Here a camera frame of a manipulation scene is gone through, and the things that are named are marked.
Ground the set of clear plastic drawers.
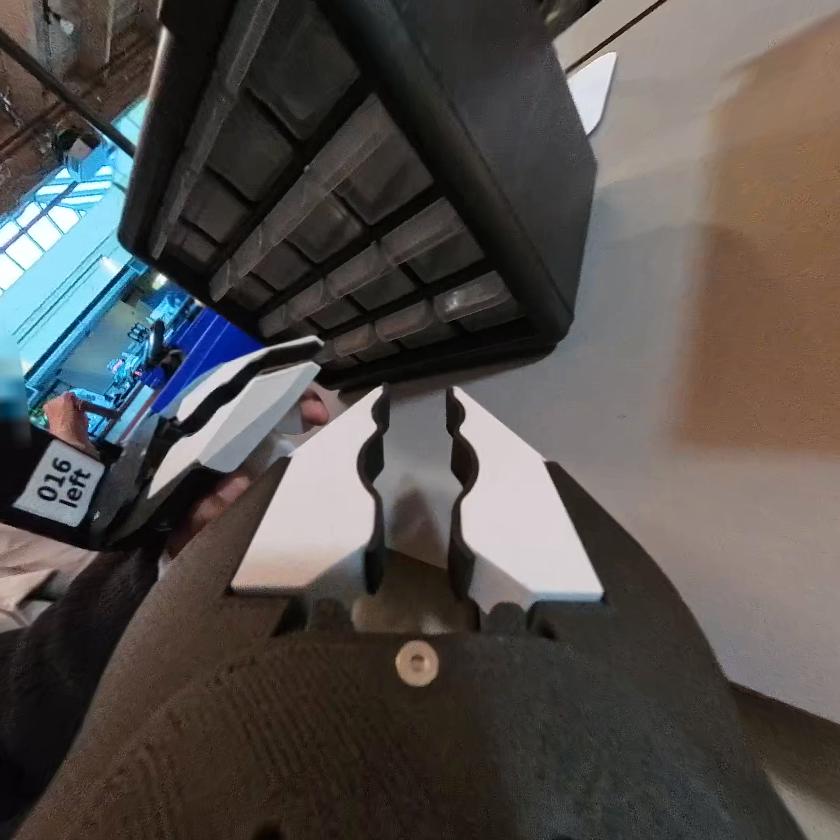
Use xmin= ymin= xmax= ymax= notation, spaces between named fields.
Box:
xmin=147 ymin=0 xmax=526 ymax=368

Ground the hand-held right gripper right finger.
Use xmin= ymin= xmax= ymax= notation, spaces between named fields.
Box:
xmin=445 ymin=386 xmax=606 ymax=613

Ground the person's left hand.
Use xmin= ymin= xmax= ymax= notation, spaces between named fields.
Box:
xmin=164 ymin=387 xmax=332 ymax=559

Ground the person's left forearm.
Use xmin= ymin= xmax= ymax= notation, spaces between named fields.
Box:
xmin=0 ymin=545 xmax=173 ymax=824

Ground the black metal bar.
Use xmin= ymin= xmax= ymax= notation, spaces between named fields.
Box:
xmin=0 ymin=28 xmax=137 ymax=157

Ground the brown cardboard sheet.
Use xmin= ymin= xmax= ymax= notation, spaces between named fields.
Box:
xmin=676 ymin=13 xmax=840 ymax=454

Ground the white plastic piece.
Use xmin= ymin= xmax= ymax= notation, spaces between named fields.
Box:
xmin=567 ymin=51 xmax=619 ymax=137

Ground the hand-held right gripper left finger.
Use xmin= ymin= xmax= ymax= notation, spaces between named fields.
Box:
xmin=230 ymin=385 xmax=395 ymax=597

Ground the white desk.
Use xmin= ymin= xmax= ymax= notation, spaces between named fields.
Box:
xmin=276 ymin=0 xmax=840 ymax=723

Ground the black drawer cabinet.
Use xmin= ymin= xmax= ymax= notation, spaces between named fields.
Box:
xmin=118 ymin=0 xmax=598 ymax=389

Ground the person's beige trouser leg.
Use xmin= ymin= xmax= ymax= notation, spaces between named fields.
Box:
xmin=0 ymin=524 xmax=99 ymax=634

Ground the blue plastic bin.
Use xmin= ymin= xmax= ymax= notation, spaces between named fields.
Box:
xmin=167 ymin=307 xmax=266 ymax=388

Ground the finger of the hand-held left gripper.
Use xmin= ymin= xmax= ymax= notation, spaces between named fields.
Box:
xmin=147 ymin=362 xmax=322 ymax=498
xmin=161 ymin=336 xmax=325 ymax=435

